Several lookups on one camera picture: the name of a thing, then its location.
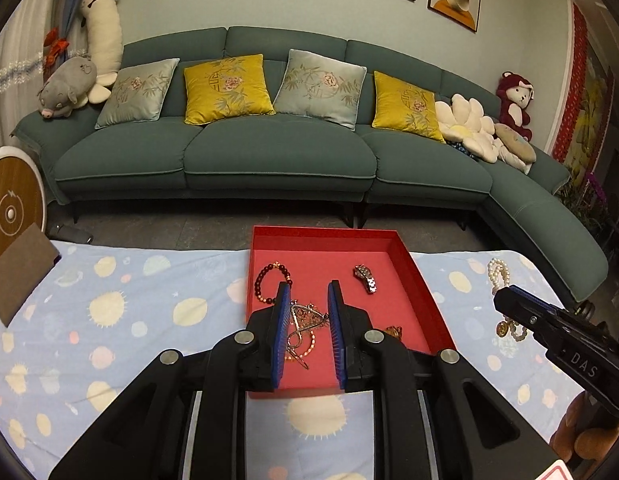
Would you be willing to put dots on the red tassel ornament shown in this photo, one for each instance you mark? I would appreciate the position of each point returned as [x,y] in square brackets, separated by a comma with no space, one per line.
[57,47]

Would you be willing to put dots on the red cardboard box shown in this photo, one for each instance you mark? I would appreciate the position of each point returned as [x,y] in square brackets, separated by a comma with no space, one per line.
[389,305]

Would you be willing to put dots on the silver wristwatch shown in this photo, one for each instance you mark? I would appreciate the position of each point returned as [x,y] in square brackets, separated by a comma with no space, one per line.
[367,278]

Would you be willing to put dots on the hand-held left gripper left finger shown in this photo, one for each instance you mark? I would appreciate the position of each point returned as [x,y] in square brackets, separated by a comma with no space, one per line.
[282,340]

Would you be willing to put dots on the green sofa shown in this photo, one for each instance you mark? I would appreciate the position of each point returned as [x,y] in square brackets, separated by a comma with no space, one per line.
[279,155]

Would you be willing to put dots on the long white plush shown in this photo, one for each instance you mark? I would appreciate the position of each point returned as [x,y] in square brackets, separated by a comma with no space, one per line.
[104,30]

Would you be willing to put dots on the potted plant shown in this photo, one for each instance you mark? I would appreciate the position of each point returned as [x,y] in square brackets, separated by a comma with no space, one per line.
[589,200]

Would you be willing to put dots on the yellow embroidered cushion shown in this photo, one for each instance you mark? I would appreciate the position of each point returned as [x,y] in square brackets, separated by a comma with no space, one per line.
[404,105]
[224,90]

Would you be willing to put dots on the grey pig plush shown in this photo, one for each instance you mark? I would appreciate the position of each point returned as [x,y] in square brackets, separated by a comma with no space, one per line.
[69,85]

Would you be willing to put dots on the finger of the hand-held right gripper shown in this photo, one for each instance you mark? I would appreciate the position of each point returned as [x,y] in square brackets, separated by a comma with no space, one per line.
[514,305]

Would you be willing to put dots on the grey embroidered cushion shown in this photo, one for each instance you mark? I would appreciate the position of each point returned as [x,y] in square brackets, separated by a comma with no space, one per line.
[139,92]
[319,87]

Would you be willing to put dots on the person's right hand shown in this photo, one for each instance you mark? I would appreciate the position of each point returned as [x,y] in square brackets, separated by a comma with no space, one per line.
[579,435]

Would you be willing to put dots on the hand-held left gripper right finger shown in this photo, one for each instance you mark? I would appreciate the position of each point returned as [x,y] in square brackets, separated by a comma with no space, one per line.
[337,340]

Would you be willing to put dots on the red monkey plush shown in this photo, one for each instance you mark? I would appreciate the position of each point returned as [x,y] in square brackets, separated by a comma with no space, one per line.
[514,105]

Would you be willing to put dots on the white flower cushion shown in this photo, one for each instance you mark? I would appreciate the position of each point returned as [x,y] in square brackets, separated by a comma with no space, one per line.
[464,125]

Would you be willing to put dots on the gold wristwatch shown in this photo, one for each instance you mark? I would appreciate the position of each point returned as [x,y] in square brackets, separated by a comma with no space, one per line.
[503,330]

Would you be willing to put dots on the brown round plush cushion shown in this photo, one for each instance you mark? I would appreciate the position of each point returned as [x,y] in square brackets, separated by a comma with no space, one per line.
[514,142]

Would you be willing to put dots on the blue planet print tablecloth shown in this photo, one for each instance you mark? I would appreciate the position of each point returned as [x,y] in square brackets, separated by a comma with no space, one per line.
[139,335]

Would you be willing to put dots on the white curtain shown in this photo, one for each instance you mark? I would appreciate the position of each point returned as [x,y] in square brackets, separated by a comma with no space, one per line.
[19,35]

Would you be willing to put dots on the round white wood-faced appliance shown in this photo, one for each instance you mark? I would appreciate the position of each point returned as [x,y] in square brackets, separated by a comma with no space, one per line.
[9,200]

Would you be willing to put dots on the red wall hanging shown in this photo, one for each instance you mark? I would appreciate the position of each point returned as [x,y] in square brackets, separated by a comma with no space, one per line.
[579,85]

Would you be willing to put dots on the brown board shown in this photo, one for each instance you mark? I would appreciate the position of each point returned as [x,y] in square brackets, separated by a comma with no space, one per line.
[19,275]

